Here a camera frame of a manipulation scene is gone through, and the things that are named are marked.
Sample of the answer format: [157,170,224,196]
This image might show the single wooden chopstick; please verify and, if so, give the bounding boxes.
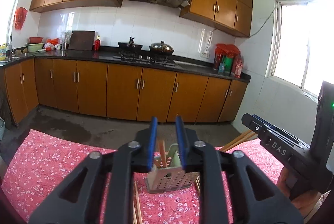
[158,140,167,168]

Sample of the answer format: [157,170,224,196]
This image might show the lower wooden kitchen cabinets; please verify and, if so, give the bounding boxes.
[1,58,247,124]

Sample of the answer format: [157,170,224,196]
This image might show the person's right hand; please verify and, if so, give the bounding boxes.
[276,167,329,223]

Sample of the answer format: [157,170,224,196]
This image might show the perforated grey utensil holder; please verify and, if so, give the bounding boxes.
[145,143,200,193]

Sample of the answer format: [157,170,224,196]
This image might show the black countertop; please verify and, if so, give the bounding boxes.
[1,47,251,83]

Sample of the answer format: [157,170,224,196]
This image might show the gas stove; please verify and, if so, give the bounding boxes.
[113,52,176,67]

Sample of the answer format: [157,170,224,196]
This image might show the pink floral tablecloth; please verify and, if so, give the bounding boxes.
[1,129,285,224]

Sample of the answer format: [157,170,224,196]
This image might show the green bottle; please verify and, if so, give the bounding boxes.
[224,56,234,76]

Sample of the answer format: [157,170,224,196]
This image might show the red plastic bag on counter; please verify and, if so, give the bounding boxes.
[213,43,243,78]

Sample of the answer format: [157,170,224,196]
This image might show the black wok on stove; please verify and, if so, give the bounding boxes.
[118,37,143,52]

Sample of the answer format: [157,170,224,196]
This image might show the lidded dark wok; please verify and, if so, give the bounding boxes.
[149,41,174,56]

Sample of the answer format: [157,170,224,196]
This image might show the window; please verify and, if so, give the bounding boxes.
[268,0,333,98]

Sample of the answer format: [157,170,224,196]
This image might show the red bottle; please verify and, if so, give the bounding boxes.
[94,36,101,51]

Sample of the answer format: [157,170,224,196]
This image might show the dark wooden cutting board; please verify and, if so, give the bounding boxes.
[68,31,96,51]

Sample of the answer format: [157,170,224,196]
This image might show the green basin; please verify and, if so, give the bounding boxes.
[26,43,44,52]

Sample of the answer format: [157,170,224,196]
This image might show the red basin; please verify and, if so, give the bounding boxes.
[29,37,43,44]

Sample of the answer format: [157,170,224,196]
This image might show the red bag hanging on wall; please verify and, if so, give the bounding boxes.
[14,7,28,31]

